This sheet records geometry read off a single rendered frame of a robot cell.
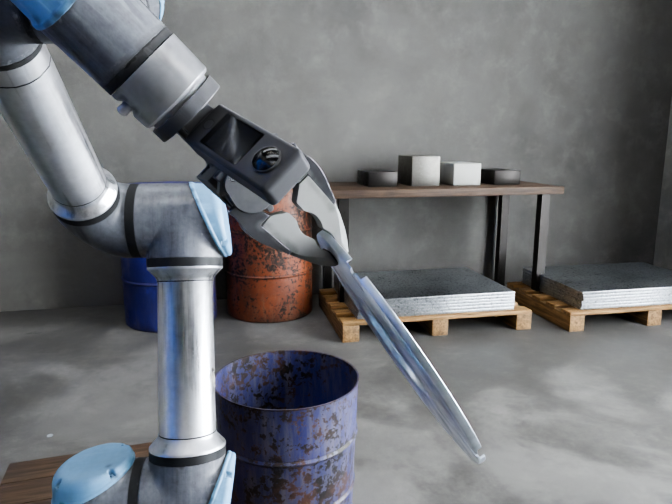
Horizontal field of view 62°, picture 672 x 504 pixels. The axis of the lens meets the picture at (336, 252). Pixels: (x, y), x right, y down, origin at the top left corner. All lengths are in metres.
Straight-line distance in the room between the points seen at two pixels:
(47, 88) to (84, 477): 0.54
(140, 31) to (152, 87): 0.04
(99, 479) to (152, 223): 0.37
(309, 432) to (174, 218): 0.83
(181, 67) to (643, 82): 4.99
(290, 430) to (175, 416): 0.66
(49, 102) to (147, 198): 0.23
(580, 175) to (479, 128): 0.98
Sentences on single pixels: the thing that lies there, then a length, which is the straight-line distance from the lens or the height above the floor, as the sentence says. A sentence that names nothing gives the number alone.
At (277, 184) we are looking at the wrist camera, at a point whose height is 1.11.
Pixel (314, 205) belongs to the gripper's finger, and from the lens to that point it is 0.54.
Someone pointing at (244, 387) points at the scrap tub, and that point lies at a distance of 1.86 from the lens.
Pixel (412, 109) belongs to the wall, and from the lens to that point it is 4.36.
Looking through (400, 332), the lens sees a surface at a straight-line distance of 0.47.
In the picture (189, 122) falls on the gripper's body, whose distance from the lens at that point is 0.52.
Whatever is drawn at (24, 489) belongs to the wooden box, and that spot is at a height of 0.35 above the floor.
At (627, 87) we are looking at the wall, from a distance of 5.26.
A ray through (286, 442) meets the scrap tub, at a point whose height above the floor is 0.39.
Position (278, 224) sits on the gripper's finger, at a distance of 0.53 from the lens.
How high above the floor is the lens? 1.15
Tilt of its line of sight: 11 degrees down
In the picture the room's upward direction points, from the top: straight up
